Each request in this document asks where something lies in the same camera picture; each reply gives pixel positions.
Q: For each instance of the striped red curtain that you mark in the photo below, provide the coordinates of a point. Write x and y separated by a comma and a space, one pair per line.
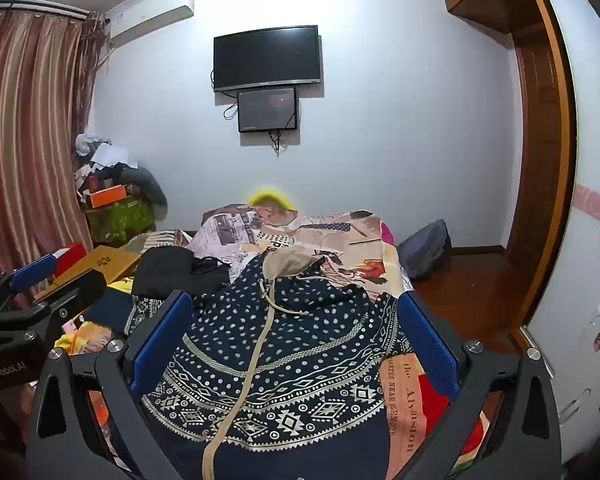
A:
25, 135

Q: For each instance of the black garment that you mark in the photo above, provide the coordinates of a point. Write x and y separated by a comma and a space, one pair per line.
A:
166, 267

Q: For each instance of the gold flat box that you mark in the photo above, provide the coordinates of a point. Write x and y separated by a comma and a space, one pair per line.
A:
97, 265

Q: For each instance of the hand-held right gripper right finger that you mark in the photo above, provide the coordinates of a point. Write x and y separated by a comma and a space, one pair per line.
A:
427, 346

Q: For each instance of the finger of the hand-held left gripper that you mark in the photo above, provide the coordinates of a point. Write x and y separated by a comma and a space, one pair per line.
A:
31, 269
75, 289

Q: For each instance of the large black wall television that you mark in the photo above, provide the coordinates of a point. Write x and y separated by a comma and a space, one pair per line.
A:
267, 57

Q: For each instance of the green patterned bag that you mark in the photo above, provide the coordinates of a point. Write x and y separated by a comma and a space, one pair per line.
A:
122, 220

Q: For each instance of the printed blanket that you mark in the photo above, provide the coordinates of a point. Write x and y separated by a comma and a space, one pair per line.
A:
360, 255

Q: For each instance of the red box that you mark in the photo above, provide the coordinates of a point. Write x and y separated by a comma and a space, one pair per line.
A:
72, 257

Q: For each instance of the white crumpled cloth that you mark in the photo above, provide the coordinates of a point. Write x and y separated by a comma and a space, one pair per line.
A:
87, 144

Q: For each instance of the grey backpack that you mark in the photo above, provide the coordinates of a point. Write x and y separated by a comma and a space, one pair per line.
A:
425, 250

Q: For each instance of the yellow round cap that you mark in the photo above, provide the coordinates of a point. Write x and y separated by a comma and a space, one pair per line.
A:
272, 197

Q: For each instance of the yellow cloth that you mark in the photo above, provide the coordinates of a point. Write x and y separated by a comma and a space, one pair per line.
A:
70, 344

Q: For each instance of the white appliance with stickers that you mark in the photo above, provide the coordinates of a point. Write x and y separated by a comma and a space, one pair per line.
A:
587, 375

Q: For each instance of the dark grey jacket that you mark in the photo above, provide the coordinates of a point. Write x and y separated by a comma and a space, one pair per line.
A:
145, 185

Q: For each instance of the white air conditioner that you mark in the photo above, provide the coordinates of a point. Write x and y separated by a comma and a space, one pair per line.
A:
147, 17

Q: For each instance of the orange box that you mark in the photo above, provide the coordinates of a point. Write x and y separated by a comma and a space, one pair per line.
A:
107, 196

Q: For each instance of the small black wall monitor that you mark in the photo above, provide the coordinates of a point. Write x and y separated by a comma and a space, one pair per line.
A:
267, 109

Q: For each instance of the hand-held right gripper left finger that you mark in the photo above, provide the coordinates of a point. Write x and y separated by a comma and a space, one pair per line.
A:
159, 331

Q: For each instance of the navy patterned hooded garment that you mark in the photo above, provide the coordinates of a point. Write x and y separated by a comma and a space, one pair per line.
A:
305, 320

